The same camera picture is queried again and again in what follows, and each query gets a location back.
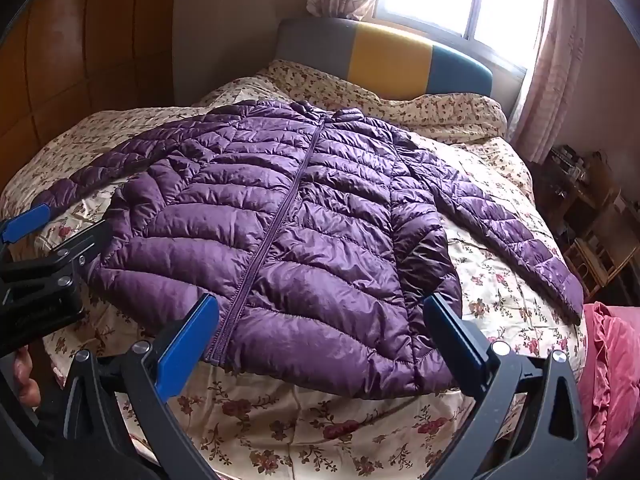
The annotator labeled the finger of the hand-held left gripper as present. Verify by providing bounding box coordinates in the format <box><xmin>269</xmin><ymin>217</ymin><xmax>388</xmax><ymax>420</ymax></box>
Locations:
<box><xmin>0</xmin><ymin>220</ymin><xmax>115</xmax><ymax>287</ymax></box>
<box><xmin>0</xmin><ymin>203</ymin><xmax>52</xmax><ymax>246</ymax></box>

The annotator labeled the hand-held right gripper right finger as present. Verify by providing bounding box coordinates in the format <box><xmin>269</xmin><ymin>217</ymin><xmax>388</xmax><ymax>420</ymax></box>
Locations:
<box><xmin>422</xmin><ymin>292</ymin><xmax>591</xmax><ymax>480</ymax></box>

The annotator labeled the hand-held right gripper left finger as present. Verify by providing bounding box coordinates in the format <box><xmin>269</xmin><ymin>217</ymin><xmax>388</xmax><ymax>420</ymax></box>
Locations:
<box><xmin>61</xmin><ymin>292</ymin><xmax>221</xmax><ymax>480</ymax></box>

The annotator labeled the purple puffer jacket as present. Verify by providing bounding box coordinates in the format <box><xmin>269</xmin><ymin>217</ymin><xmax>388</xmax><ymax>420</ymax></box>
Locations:
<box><xmin>32</xmin><ymin>99</ymin><xmax>585</xmax><ymax>402</ymax></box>

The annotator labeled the person's left hand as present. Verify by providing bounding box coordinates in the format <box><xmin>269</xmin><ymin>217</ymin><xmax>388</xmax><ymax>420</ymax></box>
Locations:
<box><xmin>11</xmin><ymin>349</ymin><xmax>44</xmax><ymax>409</ymax></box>

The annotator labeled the floral cream bedspread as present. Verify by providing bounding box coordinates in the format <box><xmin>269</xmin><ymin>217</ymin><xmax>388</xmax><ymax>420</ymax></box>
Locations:
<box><xmin>0</xmin><ymin>105</ymin><xmax>589</xmax><ymax>480</ymax></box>

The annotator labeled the pink cloth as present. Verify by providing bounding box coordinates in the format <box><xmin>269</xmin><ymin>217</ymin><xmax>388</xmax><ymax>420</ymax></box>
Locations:
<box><xmin>580</xmin><ymin>301</ymin><xmax>640</xmax><ymax>467</ymax></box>

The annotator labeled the wooden chair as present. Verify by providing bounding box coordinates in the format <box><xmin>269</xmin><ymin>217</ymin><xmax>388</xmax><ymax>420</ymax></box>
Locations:
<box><xmin>565</xmin><ymin>230</ymin><xmax>636</xmax><ymax>302</ymax></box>

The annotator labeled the wooden wardrobe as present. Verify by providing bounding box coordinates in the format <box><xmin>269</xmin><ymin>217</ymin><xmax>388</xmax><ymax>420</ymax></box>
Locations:
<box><xmin>0</xmin><ymin>0</ymin><xmax>181</xmax><ymax>197</ymax></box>

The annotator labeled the cluttered wooden shelf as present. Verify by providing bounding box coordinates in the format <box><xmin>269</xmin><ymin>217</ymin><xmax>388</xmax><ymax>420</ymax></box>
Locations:
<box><xmin>532</xmin><ymin>145</ymin><xmax>632</xmax><ymax>241</ymax></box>

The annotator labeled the long pink curtain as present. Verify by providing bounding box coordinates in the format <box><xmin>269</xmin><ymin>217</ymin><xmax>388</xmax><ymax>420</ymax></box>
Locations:
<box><xmin>512</xmin><ymin>0</ymin><xmax>589</xmax><ymax>164</ymax></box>

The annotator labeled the grey yellow blue headboard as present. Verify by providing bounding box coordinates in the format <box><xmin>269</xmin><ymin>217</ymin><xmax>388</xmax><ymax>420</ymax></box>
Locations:
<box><xmin>276</xmin><ymin>17</ymin><xmax>526</xmax><ymax>122</ymax></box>

